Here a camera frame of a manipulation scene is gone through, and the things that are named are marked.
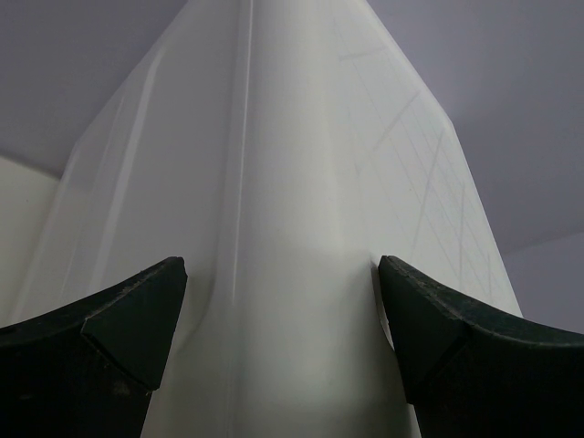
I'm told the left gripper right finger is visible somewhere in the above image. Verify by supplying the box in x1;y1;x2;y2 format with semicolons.
378;255;583;437

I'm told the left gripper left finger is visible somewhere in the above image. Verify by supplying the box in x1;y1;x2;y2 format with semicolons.
1;256;187;437

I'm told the white shoe cabinet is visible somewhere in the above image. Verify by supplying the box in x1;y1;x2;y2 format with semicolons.
8;1;519;437

